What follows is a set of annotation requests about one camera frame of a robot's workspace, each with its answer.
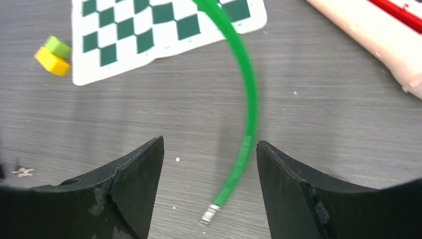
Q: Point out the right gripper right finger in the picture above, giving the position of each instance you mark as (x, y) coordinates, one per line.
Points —
(304, 203)

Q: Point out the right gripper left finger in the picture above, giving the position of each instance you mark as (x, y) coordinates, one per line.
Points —
(114, 201)

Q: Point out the green cable lock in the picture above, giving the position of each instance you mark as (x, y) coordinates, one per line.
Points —
(221, 20)

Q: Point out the yellow block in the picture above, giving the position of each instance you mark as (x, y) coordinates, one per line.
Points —
(51, 62)

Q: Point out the green white chessboard mat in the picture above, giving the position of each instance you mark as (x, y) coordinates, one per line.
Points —
(110, 37)

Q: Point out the green block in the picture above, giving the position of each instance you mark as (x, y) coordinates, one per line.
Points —
(58, 47)

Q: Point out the red white block toy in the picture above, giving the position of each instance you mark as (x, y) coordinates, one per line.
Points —
(405, 11)

